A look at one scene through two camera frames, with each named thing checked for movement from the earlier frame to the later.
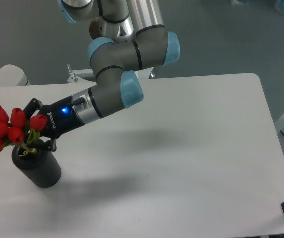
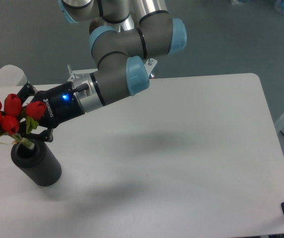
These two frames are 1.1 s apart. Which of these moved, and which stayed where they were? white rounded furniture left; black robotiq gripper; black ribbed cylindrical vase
Moved: black robotiq gripper
Stayed: white rounded furniture left; black ribbed cylindrical vase
